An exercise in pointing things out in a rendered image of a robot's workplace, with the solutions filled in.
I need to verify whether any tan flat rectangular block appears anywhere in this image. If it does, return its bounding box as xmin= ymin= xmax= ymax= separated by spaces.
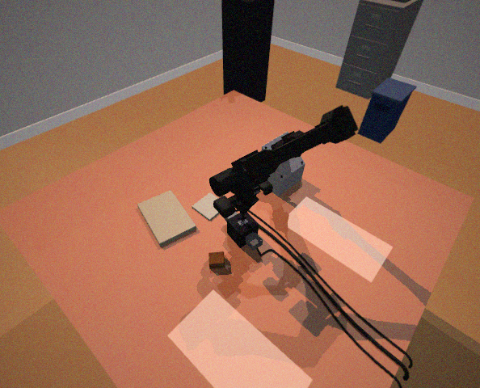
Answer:
xmin=137 ymin=190 xmax=196 ymax=247

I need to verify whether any beige flat square slab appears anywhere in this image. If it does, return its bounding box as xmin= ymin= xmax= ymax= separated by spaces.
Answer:
xmin=192 ymin=193 xmax=219 ymax=221

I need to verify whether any brown cube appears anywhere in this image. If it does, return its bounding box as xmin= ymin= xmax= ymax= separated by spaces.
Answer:
xmin=208 ymin=251 xmax=225 ymax=269

